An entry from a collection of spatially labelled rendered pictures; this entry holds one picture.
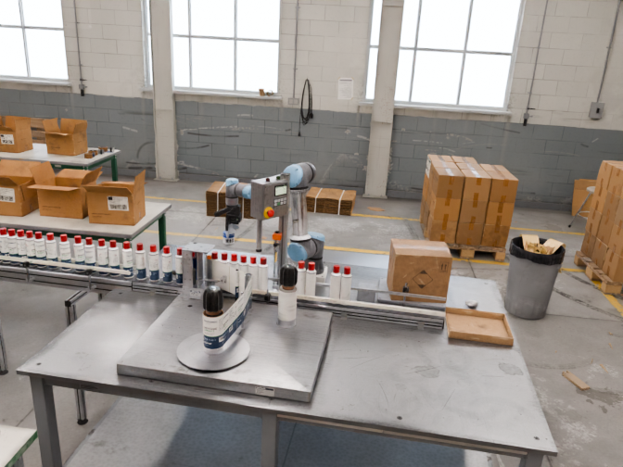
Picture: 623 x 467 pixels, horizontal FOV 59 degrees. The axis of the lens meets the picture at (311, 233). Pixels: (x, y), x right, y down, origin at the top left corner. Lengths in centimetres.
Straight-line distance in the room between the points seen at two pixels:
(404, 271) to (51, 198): 278
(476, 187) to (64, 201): 393
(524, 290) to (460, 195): 147
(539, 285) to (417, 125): 381
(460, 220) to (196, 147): 428
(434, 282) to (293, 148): 548
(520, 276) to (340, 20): 454
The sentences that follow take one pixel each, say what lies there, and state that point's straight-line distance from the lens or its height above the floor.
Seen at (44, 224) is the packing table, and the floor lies 78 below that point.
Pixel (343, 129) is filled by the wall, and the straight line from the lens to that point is 806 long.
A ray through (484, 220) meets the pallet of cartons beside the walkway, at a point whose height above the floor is 43.
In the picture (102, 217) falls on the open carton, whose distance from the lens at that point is 433.
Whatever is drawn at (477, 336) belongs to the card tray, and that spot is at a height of 86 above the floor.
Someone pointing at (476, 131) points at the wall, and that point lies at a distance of 816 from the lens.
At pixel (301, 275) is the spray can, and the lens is 279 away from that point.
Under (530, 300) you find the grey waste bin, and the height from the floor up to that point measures 18.
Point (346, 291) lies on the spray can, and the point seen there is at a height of 96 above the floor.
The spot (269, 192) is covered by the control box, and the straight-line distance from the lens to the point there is 272.
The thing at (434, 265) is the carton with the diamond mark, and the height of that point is 107.
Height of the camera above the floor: 216
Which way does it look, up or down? 20 degrees down
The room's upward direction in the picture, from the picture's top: 3 degrees clockwise
